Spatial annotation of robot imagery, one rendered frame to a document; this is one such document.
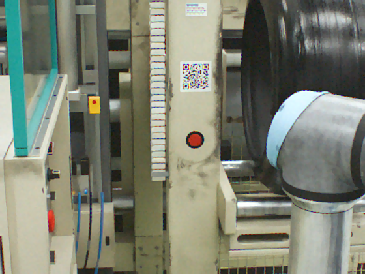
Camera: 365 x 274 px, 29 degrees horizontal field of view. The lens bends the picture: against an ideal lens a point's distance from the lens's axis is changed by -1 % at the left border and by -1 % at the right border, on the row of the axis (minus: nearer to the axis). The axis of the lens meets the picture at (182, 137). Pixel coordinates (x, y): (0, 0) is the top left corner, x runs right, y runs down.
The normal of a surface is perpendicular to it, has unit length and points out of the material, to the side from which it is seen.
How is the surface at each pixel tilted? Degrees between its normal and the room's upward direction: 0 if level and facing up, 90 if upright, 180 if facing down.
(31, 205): 90
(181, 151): 90
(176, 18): 90
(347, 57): 69
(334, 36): 60
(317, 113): 45
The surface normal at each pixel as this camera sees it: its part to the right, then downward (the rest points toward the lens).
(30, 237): 0.09, 0.30
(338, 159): -0.62, 0.31
